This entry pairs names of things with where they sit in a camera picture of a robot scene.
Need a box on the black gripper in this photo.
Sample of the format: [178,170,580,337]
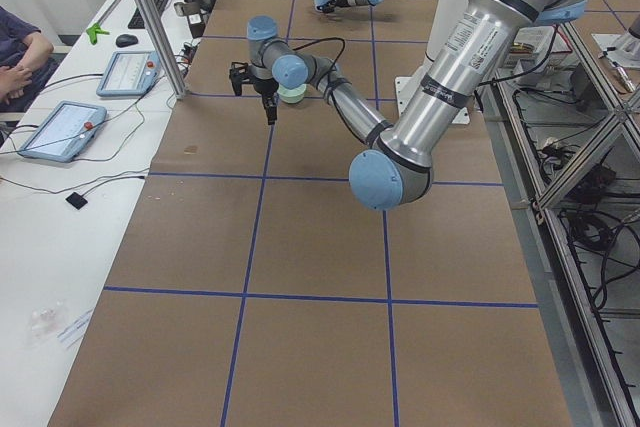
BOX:
[321,0,349,13]
[251,68,278,125]

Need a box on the mint green bowl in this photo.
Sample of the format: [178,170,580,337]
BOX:
[277,84,307,104]

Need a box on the far blue teach pendant tablet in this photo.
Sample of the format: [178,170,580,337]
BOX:
[96,50,161,98]

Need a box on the blue teach pendant tablet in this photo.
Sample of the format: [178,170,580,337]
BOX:
[96,50,161,98]
[18,101,107,163]

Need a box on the black computer mouse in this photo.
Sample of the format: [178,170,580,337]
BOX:
[115,34,139,48]

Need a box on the green plastic clamp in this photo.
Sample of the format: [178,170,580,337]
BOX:
[86,23,110,45]

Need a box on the near blue teach pendant tablet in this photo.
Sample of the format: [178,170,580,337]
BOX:
[18,101,107,163]

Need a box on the small black square pad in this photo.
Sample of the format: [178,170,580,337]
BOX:
[65,192,88,210]

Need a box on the seated person in blue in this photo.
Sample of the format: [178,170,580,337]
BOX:
[1,8,58,112]

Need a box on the clear plastic bag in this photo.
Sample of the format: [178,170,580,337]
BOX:
[25,300,68,347]

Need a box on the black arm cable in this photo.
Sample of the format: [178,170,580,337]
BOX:
[292,37,351,98]

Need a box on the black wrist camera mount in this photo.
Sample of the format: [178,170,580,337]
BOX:
[229,61,253,96]

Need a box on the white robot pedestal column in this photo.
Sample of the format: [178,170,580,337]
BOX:
[395,0,468,114]

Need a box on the aluminium frame post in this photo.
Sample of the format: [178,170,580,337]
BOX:
[134,0,187,100]

